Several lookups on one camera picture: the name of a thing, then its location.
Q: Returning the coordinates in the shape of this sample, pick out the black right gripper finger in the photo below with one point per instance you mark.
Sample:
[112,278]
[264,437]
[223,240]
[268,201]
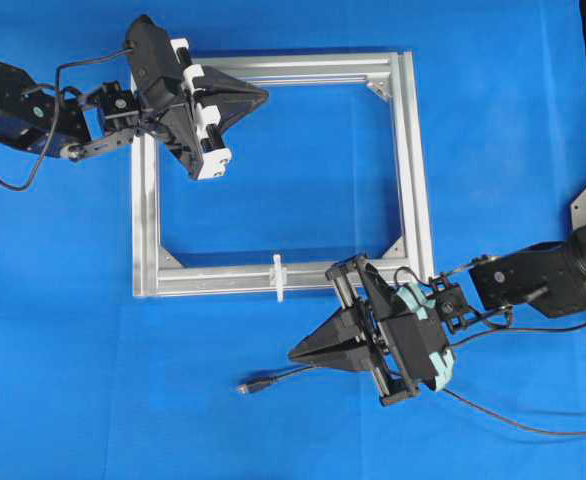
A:
[342,335]
[353,359]

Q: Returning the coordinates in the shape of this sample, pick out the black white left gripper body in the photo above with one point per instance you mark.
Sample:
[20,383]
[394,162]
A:
[164,76]

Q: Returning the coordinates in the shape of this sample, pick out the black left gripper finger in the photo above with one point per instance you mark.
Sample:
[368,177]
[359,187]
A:
[233,107]
[214,85]

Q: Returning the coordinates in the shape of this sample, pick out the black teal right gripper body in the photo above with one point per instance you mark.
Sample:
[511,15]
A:
[406,340]

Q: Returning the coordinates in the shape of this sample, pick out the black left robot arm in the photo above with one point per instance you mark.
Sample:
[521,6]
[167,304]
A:
[52,120]

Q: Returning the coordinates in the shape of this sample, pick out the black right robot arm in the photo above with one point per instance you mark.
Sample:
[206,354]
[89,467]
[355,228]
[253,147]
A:
[550,277]

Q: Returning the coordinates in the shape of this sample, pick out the white zip tie loop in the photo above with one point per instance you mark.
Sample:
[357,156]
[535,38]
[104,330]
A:
[278,277]

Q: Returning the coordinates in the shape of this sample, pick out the silver aluminium extrusion frame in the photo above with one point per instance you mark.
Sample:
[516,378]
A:
[390,75]

